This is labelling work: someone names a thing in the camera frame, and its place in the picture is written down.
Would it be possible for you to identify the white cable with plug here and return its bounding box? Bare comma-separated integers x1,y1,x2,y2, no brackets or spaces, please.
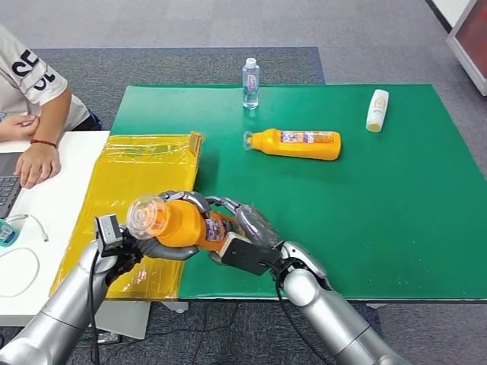
8,214,49,243

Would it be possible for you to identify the teal device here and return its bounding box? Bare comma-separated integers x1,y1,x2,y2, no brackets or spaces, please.
0,219,19,248

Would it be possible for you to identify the thin white looped cable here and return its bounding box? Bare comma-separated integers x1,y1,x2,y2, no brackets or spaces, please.
0,246,42,299

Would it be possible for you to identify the dark grey floor carpet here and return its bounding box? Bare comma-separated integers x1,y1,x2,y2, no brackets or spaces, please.
0,47,381,365

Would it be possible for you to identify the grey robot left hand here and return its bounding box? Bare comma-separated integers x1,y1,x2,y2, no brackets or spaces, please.
127,190,211,263

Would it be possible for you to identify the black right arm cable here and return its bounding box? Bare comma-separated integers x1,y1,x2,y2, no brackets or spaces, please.
273,271,332,365

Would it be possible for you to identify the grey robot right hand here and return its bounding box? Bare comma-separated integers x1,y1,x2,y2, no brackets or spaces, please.
205,197,282,249

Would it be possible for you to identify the person's left hand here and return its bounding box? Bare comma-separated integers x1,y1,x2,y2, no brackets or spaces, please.
14,142,61,190

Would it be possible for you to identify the white table foot bracket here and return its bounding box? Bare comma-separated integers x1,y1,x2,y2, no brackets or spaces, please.
159,301,189,314

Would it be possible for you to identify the person's right hand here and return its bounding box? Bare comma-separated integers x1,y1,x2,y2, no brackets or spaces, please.
0,114,41,142

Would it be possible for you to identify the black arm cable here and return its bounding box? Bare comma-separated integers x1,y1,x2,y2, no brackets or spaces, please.
88,249,102,365
273,271,332,365

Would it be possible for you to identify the person's hand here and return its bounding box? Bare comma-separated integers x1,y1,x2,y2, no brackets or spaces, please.
14,142,61,190
0,114,41,142

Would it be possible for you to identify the dark laptop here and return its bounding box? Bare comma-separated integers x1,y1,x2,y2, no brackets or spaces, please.
0,151,23,219

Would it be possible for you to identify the clear water bottle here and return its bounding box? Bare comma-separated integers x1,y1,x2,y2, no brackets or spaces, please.
242,57,260,110

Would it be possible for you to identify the white framed red panel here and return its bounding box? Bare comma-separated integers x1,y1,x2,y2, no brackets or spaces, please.
445,0,487,97

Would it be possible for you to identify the green table mat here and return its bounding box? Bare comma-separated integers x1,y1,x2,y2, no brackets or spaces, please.
110,84,487,302

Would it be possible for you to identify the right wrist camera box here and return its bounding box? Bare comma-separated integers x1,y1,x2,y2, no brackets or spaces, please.
220,233,283,277

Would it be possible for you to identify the small white bottle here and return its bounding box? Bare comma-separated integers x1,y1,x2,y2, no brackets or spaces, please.
365,89,390,134

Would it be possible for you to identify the yellow film wrapped cardboard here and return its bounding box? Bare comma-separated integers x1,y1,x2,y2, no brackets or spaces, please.
49,131,205,302

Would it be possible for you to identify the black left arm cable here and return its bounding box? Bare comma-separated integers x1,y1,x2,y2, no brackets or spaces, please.
88,249,102,365

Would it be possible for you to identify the orange bottle with clear cap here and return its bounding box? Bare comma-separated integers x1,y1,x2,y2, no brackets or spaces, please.
243,128,342,162
126,194,248,253

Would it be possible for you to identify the person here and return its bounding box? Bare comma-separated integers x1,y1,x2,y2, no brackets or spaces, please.
0,25,103,190

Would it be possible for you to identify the black power adapter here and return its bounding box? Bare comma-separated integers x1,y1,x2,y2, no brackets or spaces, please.
97,329,124,346

